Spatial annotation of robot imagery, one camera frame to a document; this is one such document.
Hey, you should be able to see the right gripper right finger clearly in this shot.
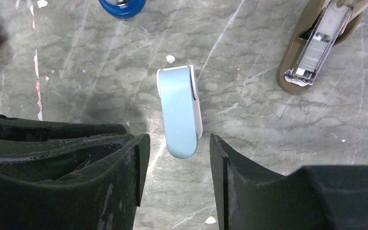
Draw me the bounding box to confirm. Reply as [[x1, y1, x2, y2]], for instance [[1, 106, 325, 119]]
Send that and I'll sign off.
[[209, 135, 368, 230]]

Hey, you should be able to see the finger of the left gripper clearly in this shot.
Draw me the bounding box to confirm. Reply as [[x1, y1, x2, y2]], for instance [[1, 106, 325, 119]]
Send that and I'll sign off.
[[0, 114, 134, 182]]

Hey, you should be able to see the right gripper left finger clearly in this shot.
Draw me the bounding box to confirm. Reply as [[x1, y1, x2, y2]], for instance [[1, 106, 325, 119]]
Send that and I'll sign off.
[[0, 134, 150, 230]]

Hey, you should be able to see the light blue small case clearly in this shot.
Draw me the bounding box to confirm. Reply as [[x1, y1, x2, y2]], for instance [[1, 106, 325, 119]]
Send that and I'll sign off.
[[156, 65, 203, 159]]

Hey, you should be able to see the blue stapler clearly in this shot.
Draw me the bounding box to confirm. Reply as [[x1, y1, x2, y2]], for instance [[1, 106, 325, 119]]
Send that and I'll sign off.
[[99, 0, 146, 19]]

